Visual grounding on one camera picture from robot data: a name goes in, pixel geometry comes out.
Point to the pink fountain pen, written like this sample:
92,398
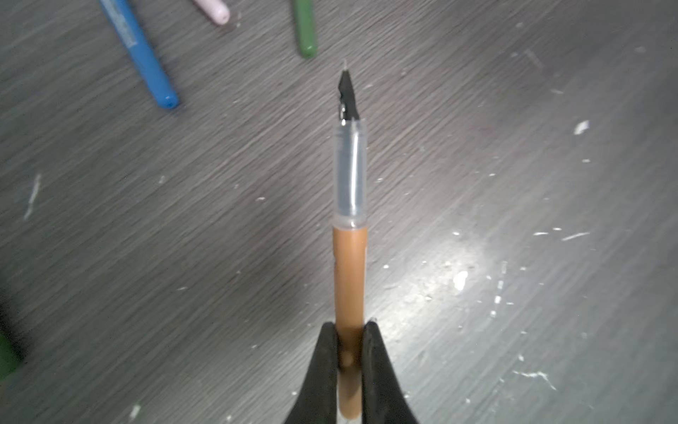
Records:
216,10

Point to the orange brown pen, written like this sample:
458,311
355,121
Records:
350,240

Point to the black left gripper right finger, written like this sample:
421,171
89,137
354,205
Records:
383,401

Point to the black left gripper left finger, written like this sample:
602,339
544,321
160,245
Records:
317,398

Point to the green pen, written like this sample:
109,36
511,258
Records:
303,11

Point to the blue pen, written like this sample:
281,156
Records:
132,36

